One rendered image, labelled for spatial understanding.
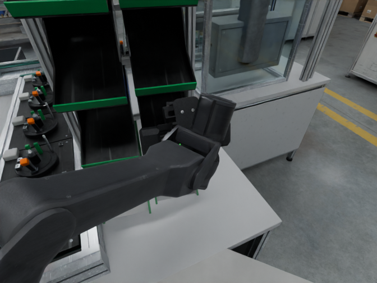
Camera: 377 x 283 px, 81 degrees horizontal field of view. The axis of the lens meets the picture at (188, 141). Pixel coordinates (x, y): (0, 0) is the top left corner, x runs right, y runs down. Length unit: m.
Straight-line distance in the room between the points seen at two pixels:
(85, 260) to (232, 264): 0.42
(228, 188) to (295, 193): 1.29
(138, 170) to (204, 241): 0.59
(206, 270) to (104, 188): 0.61
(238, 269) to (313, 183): 1.63
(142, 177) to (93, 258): 0.51
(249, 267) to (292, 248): 1.10
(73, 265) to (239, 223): 0.52
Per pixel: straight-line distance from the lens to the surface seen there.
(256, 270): 0.79
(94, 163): 0.56
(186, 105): 0.40
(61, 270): 0.73
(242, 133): 1.63
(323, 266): 1.90
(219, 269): 0.77
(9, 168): 1.06
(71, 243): 0.74
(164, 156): 0.27
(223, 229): 0.82
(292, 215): 2.00
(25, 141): 1.15
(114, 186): 0.19
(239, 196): 0.90
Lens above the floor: 1.58
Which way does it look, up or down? 41 degrees down
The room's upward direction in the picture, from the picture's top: straight up
